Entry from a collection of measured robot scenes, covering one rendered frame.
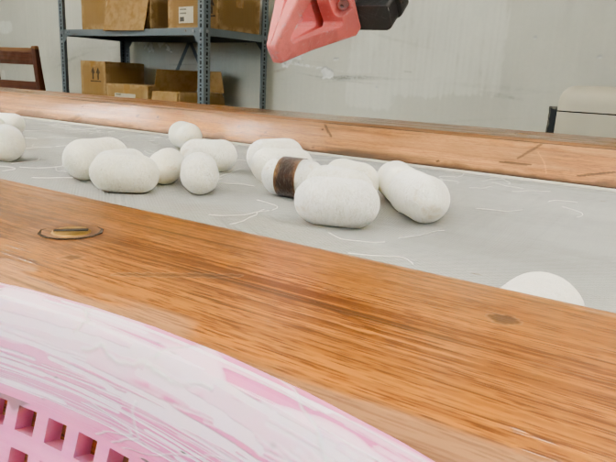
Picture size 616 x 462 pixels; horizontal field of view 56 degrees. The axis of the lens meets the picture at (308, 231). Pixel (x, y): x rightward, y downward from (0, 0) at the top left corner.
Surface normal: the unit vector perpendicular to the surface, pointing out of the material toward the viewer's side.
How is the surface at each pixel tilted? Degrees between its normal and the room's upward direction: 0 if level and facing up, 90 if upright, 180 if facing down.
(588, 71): 91
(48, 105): 45
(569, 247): 0
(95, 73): 89
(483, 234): 0
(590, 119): 90
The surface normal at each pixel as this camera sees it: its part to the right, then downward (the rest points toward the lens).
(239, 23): 0.79, 0.18
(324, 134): -0.34, -0.55
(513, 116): -0.59, 0.18
